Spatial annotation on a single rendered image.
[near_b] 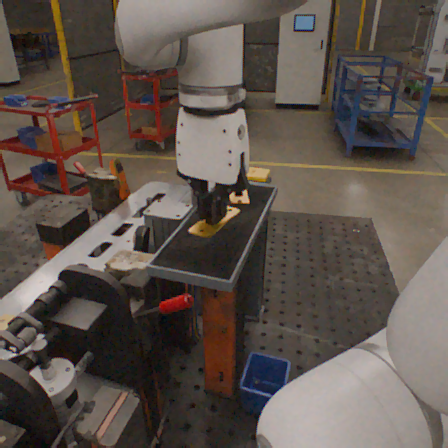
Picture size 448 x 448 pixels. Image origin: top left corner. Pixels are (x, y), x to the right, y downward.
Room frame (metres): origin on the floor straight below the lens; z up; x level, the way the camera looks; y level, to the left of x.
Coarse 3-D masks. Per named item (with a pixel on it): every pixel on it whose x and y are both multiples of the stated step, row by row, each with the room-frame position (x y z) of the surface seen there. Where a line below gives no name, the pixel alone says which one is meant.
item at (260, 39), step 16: (336, 0) 7.63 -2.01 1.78; (336, 16) 7.59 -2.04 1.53; (256, 32) 7.84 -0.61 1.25; (272, 32) 7.80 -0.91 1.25; (336, 32) 7.58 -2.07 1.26; (256, 48) 7.84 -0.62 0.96; (272, 48) 7.79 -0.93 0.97; (256, 64) 7.84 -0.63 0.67; (272, 64) 7.78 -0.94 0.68; (160, 80) 8.15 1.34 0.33; (176, 80) 8.11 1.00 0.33; (256, 80) 7.83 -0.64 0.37; (272, 80) 7.80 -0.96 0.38
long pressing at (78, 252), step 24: (144, 192) 1.09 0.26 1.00; (168, 192) 1.09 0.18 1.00; (120, 216) 0.93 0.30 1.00; (96, 240) 0.80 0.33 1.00; (120, 240) 0.80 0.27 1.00; (48, 264) 0.70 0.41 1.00; (96, 264) 0.70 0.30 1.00; (24, 288) 0.61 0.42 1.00; (0, 312) 0.54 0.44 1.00; (24, 312) 0.54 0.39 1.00
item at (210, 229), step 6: (210, 216) 0.52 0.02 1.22; (228, 216) 0.53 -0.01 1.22; (198, 222) 0.51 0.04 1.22; (204, 222) 0.51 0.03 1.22; (210, 222) 0.50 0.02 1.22; (222, 222) 0.51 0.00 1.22; (192, 228) 0.49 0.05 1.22; (198, 228) 0.49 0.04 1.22; (204, 228) 0.49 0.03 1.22; (210, 228) 0.49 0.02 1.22; (216, 228) 0.49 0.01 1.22; (198, 234) 0.47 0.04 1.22; (204, 234) 0.47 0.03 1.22; (210, 234) 0.47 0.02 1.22
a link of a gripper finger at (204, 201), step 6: (192, 180) 0.52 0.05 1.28; (192, 186) 0.52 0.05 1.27; (204, 186) 0.52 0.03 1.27; (204, 192) 0.51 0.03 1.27; (210, 192) 0.53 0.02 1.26; (198, 198) 0.50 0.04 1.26; (204, 198) 0.51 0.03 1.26; (210, 198) 0.52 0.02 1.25; (198, 204) 0.51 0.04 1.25; (204, 204) 0.51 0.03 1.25; (210, 204) 0.52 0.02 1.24; (198, 210) 0.51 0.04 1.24; (204, 210) 0.51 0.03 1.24; (210, 210) 0.52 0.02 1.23; (204, 216) 0.51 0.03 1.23
